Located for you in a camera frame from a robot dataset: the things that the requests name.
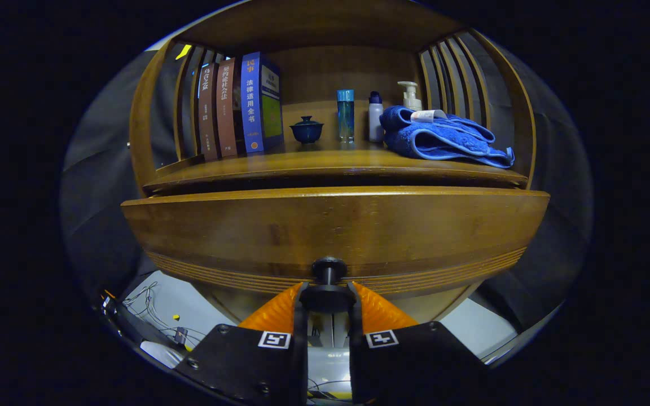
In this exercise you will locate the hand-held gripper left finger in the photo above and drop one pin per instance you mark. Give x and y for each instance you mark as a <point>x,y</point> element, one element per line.
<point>301,361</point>

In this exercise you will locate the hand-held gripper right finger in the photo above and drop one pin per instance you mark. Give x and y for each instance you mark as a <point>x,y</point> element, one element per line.
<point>355,366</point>

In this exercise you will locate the wooden countertop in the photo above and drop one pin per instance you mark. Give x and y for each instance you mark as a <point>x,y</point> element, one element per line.
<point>330,160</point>

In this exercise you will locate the wooden cabinet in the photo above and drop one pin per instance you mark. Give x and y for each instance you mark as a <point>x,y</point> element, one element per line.
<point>330,73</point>

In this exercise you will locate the dark blue lidded teacup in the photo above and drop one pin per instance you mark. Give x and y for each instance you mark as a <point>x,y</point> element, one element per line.
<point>306,132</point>

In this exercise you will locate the folded blue towel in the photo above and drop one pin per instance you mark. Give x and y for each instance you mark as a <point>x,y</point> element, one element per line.
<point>443,144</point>

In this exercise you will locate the white bottle with blue cap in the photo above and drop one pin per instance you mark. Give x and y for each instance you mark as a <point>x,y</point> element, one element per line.
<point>375,121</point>

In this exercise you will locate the blue glass bottle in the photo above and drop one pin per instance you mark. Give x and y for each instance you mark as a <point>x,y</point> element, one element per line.
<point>345,118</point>

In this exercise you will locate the thick blue book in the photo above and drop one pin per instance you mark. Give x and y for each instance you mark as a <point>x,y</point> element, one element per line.
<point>251,107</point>

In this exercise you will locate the reddish brown book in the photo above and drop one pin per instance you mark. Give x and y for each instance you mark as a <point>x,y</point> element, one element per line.
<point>226,113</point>

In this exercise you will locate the dark brown book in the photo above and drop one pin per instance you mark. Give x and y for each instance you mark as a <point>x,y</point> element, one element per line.
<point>207,113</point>

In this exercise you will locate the white pump bottle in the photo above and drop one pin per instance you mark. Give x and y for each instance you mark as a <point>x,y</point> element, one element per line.
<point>411,101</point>

